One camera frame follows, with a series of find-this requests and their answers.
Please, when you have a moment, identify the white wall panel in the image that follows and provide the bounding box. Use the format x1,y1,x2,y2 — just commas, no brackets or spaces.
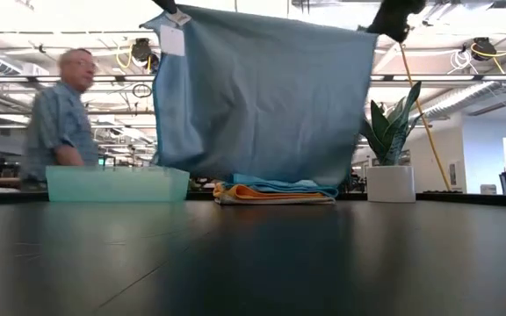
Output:
448,158,467,192

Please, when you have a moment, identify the yellow cable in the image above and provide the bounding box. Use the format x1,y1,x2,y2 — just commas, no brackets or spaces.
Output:
397,41,452,192

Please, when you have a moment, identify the bright blue microfiber towel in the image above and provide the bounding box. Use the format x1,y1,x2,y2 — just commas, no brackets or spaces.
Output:
221,173,340,198

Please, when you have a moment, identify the black ceiling cable reel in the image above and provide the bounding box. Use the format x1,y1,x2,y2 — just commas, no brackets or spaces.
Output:
471,36,498,62
130,37,161,75

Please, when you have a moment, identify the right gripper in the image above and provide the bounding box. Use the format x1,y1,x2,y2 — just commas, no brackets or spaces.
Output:
365,0,428,44

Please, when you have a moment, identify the snake plant in white pot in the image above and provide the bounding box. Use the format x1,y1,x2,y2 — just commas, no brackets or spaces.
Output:
358,81,424,204

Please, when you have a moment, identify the pale blue teal-edged towel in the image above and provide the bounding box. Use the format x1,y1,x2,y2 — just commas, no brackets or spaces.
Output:
141,4,380,188

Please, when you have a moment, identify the black hanging cable loop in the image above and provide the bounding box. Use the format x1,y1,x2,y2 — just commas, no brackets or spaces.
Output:
132,83,154,99

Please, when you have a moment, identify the black table frame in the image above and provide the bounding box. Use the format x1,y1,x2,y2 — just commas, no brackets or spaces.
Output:
0,190,506,207

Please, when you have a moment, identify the person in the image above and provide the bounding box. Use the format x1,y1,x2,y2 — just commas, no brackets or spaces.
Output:
19,47,100,183

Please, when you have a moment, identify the teal plastic bin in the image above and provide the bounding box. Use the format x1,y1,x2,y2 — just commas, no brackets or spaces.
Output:
45,165,192,203

